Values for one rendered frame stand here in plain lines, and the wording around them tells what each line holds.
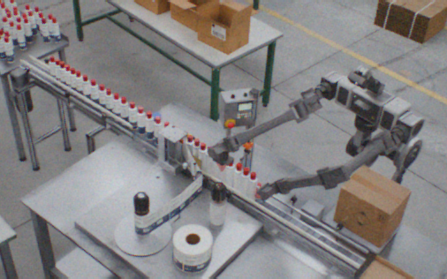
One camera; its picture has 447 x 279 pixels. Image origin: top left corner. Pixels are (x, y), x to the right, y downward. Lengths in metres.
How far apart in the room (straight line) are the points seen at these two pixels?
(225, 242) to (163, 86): 2.88
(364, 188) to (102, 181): 1.53
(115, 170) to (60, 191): 0.35
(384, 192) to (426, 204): 1.71
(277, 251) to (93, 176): 1.21
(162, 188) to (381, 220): 1.25
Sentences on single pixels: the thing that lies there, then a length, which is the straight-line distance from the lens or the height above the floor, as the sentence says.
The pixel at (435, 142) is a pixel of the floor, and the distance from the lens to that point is 5.66.
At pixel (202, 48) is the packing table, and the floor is 0.78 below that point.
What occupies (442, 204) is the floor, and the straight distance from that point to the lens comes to 5.08.
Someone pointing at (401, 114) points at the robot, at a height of 1.51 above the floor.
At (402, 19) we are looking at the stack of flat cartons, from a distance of 7.09.
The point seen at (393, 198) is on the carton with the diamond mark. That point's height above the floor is 1.12.
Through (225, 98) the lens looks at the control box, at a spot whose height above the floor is 1.48.
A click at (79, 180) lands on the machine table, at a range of 3.71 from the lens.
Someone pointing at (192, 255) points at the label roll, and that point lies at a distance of 3.02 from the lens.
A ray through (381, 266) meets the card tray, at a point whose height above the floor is 0.83.
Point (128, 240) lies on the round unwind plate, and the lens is 3.26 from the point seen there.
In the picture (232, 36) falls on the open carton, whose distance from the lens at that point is 4.84.
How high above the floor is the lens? 3.37
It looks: 40 degrees down
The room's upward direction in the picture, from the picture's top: 4 degrees clockwise
